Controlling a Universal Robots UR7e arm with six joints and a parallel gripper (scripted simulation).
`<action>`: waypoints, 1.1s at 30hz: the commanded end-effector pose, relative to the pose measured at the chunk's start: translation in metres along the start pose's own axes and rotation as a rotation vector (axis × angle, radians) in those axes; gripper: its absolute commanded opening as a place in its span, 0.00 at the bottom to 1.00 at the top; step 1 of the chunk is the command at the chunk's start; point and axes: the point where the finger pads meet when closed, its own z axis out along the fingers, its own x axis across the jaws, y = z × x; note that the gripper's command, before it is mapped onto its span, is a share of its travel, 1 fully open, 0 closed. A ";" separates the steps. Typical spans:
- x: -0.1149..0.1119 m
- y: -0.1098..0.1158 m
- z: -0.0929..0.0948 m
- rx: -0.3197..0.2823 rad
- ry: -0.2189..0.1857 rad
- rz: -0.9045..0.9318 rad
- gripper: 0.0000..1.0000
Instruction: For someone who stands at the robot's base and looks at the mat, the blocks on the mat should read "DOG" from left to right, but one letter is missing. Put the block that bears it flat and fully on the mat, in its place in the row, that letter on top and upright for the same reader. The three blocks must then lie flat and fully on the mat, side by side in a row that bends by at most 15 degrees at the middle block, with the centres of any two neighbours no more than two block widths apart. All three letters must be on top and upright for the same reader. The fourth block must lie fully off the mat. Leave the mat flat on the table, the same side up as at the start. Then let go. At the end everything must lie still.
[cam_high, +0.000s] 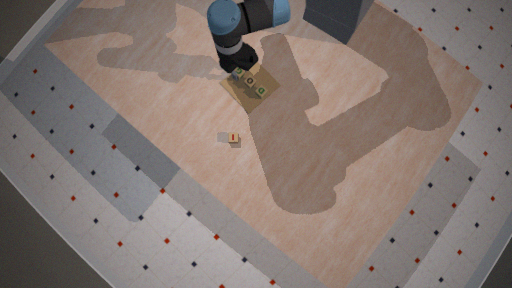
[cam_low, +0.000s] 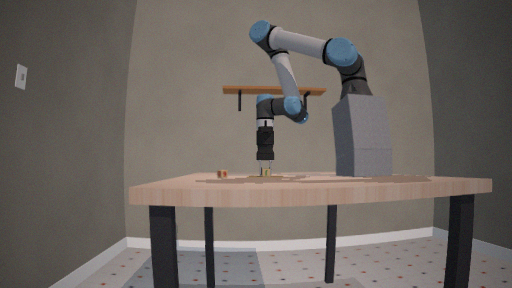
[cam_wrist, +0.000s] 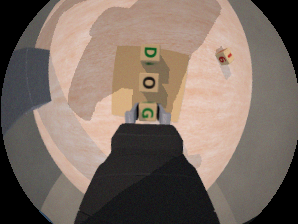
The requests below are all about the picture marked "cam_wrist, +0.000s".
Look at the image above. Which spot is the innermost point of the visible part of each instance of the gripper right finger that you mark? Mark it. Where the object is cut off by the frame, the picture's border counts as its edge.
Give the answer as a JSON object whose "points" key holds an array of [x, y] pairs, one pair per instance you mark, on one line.
{"points": [[162, 116]]}

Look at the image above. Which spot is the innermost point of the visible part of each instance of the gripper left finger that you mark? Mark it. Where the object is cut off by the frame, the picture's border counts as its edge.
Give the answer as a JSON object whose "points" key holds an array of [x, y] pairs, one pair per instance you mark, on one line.
{"points": [[132, 115]]}

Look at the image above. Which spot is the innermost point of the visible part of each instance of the tan square mat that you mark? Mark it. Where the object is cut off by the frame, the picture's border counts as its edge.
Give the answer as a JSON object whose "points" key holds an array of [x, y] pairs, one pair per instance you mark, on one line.
{"points": [[172, 72]]}

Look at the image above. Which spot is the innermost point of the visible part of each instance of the tan wooden block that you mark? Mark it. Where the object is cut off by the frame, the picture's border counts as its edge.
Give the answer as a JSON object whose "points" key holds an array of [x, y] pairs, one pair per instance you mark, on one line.
{"points": [[149, 82], [150, 54], [225, 56], [147, 111]]}

